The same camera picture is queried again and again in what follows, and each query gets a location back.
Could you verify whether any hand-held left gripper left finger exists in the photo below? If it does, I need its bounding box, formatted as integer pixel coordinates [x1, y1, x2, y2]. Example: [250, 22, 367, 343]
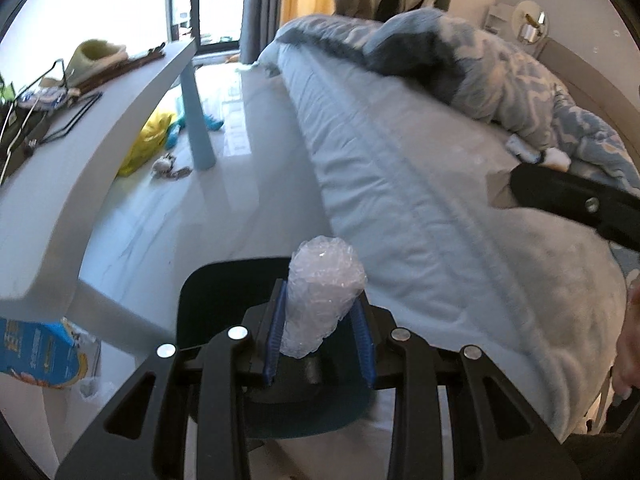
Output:
[55, 280, 288, 480]

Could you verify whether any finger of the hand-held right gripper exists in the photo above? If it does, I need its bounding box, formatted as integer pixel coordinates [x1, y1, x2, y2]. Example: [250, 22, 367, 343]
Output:
[510, 162, 640, 252]

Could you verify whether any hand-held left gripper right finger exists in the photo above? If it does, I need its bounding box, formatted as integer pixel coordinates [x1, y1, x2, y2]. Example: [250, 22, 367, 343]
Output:
[350, 296, 583, 480]

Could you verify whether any white paper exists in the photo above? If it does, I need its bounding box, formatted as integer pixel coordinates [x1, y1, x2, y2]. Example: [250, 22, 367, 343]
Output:
[542, 147, 572, 169]

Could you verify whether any bubble wrap roll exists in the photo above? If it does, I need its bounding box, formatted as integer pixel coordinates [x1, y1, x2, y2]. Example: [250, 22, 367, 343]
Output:
[279, 235, 367, 360]

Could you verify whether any small blue white packet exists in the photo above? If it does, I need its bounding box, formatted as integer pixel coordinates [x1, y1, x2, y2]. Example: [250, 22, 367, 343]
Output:
[504, 134, 544, 164]

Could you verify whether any dark trash bin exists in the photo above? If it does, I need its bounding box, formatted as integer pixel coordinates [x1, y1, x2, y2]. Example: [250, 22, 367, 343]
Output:
[176, 257, 383, 442]

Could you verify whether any person's right hand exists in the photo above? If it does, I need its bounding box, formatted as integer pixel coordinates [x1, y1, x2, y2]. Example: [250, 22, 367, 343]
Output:
[611, 285, 640, 403]

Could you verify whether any grey fleece bed sheet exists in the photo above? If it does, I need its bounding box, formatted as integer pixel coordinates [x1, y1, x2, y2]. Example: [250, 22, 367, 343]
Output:
[385, 95, 632, 442]

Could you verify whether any grey upholstered headboard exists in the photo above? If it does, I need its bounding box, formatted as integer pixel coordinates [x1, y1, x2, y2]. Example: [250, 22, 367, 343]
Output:
[537, 35, 640, 133]

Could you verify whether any round mirror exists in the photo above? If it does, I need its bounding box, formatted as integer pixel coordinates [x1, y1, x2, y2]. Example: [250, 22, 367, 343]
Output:
[515, 1, 550, 44]

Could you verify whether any blue wave-patterned blanket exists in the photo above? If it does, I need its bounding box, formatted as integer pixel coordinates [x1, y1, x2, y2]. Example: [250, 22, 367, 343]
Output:
[272, 7, 640, 201]

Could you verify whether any white vanity table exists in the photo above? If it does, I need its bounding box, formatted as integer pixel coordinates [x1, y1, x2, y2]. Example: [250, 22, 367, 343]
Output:
[487, 4, 517, 37]

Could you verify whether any small cat toy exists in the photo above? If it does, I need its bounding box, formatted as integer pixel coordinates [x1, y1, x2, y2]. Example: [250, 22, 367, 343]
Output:
[151, 154, 194, 181]

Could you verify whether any teal floor toy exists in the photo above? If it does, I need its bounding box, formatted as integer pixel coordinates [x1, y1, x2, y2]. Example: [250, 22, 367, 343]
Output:
[167, 114, 224, 149]

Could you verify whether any yellow plastic bag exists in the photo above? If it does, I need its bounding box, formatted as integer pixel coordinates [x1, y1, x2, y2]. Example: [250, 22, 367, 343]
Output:
[117, 110, 177, 177]

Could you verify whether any blue printed bag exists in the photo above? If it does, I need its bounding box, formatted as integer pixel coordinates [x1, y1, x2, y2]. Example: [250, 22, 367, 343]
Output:
[0, 316, 102, 391]

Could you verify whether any light blue plastic table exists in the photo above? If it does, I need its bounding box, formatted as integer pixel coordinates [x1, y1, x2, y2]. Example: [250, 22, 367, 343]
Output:
[0, 37, 217, 358]

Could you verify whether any green white fluffy slipper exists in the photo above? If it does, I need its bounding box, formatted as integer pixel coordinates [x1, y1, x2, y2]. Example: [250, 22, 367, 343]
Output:
[64, 38, 129, 79]

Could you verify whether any grey curtain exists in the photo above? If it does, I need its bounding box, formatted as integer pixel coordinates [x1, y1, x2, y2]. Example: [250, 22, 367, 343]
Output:
[240, 0, 287, 64]

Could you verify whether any blue white plastic packet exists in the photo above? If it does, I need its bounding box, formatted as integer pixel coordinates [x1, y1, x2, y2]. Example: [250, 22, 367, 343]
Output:
[20, 87, 69, 112]

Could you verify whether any sliding glass door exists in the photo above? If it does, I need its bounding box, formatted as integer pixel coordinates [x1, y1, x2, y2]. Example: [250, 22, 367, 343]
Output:
[165, 0, 251, 57]

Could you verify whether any black wire stand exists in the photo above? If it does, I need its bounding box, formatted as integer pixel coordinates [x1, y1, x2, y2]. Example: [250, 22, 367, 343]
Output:
[0, 59, 104, 187]

